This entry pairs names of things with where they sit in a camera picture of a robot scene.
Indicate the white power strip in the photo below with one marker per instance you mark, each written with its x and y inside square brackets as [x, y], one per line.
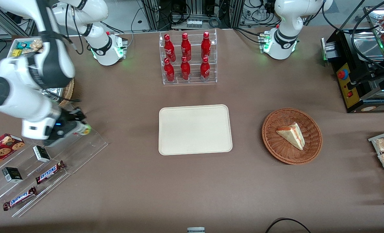
[194, 23]

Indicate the red cola bottle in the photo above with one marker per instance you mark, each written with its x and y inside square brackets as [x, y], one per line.
[205, 70]
[169, 47]
[186, 45]
[185, 70]
[206, 43]
[169, 72]

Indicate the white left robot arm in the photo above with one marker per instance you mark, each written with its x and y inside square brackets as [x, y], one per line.
[289, 19]

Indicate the oval light wicker basket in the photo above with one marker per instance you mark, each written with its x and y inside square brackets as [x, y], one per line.
[69, 92]

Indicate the brown Snickers bar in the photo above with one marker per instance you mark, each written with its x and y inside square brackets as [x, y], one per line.
[49, 172]
[19, 198]

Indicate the teal snack pack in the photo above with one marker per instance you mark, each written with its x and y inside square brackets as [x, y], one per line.
[23, 45]

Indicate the small grey device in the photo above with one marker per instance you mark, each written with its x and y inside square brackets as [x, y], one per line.
[196, 230]

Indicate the small black box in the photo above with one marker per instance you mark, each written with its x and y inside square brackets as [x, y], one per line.
[12, 175]
[41, 154]

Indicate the beige plastic tray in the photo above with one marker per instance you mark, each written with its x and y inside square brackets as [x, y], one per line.
[195, 129]

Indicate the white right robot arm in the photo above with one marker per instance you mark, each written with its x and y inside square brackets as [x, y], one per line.
[17, 97]

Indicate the clear cracker bag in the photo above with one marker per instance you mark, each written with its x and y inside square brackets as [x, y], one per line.
[36, 45]

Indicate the black machine with yellow panel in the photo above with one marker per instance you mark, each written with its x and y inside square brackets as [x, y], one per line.
[339, 45]

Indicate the clear acrylic bottle rack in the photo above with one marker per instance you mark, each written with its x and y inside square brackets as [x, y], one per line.
[195, 69]

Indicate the round brown wicker basket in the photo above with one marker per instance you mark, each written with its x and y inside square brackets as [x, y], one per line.
[276, 147]

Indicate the clear acrylic stepped stand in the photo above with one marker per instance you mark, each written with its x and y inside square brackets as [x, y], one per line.
[82, 152]

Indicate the white plastic snack bin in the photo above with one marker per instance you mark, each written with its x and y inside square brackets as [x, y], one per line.
[13, 44]

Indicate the red cookie box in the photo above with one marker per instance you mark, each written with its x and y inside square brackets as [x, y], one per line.
[1, 149]

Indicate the yellow snack pack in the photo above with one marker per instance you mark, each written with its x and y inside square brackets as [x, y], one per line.
[16, 52]

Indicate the wrapped triangle sandwich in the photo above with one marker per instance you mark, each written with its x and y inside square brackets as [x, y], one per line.
[292, 134]

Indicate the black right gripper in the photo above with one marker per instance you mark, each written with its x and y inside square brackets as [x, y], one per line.
[71, 116]

